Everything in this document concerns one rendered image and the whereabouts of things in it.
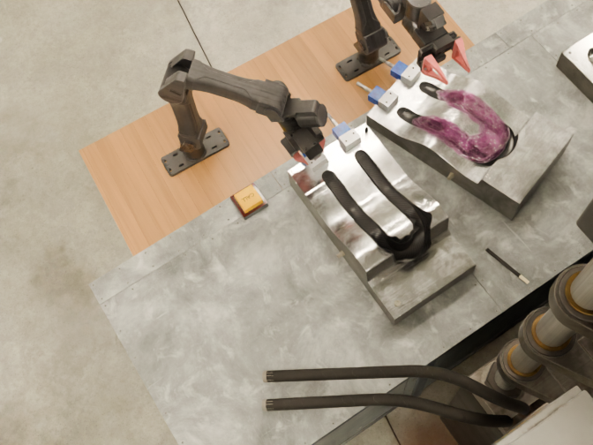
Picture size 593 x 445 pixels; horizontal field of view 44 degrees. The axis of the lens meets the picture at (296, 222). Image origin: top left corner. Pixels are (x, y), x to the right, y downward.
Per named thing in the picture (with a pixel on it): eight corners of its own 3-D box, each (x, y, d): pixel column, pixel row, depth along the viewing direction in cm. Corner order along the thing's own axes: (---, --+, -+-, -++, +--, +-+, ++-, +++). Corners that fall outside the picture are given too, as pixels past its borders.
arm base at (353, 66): (403, 36, 218) (390, 20, 220) (345, 67, 215) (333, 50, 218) (401, 52, 225) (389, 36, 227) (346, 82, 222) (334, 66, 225)
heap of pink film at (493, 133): (406, 127, 208) (408, 112, 201) (443, 84, 212) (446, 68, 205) (484, 177, 200) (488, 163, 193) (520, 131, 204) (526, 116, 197)
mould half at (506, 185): (365, 124, 216) (366, 104, 206) (418, 64, 222) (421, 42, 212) (511, 220, 201) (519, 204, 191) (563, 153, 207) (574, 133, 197)
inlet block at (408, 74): (374, 69, 220) (374, 58, 215) (384, 57, 221) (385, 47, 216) (409, 91, 216) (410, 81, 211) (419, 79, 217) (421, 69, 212)
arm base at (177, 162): (226, 131, 210) (214, 114, 212) (164, 165, 207) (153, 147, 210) (230, 145, 217) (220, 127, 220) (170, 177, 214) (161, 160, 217)
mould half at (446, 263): (289, 184, 210) (285, 162, 198) (364, 138, 214) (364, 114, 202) (394, 325, 192) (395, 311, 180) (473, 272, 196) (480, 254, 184)
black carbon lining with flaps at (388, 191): (318, 178, 203) (316, 162, 194) (365, 148, 205) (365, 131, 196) (393, 277, 190) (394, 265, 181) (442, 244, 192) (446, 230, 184)
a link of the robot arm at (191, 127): (209, 131, 209) (189, 65, 179) (202, 151, 207) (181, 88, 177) (188, 127, 210) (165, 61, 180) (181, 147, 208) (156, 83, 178)
